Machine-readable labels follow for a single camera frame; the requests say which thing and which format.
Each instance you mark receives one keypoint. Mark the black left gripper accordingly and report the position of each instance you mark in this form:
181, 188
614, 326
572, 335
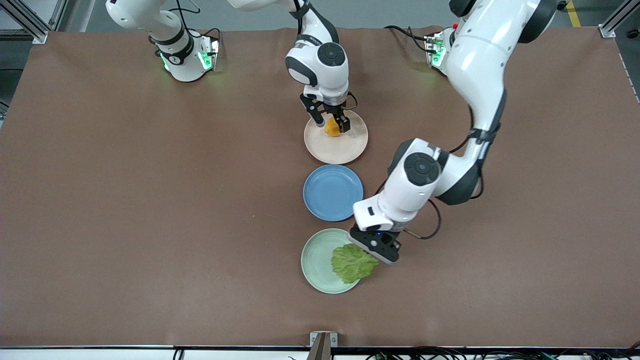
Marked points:
386, 238

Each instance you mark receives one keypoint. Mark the pale green round plate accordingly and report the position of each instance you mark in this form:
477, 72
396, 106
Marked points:
315, 262

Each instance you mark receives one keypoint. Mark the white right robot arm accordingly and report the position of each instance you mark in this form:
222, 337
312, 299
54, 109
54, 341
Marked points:
325, 65

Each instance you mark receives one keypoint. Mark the white table edge rail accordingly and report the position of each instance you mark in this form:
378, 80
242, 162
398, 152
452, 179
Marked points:
90, 354

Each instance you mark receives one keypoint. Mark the brown table cloth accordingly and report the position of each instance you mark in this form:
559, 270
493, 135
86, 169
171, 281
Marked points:
150, 250

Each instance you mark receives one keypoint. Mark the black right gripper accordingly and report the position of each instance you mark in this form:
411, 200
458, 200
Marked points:
326, 109

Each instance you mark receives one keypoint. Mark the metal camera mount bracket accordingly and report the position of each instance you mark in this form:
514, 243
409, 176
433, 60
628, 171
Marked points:
323, 342

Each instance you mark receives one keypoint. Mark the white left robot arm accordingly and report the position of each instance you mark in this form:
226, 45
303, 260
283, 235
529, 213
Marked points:
475, 65

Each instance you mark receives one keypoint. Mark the green lettuce leaf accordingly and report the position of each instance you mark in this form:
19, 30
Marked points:
352, 265

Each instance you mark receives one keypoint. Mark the aluminium frame profile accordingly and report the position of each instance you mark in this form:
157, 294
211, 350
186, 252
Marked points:
617, 19
25, 20

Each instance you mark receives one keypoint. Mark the beige round plate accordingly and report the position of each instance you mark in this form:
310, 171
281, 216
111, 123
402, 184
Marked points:
340, 147

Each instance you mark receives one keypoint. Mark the blue round plate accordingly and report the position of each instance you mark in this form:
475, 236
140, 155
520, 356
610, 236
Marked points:
333, 193

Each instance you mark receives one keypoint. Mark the yellow lemon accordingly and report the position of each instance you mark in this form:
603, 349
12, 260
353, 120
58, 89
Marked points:
331, 129

